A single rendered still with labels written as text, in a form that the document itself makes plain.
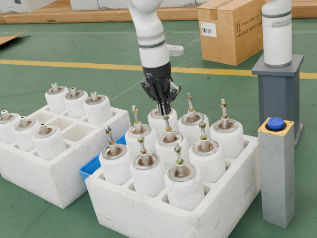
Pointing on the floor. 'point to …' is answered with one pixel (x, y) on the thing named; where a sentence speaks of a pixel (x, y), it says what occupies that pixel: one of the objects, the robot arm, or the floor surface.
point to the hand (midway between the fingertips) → (164, 108)
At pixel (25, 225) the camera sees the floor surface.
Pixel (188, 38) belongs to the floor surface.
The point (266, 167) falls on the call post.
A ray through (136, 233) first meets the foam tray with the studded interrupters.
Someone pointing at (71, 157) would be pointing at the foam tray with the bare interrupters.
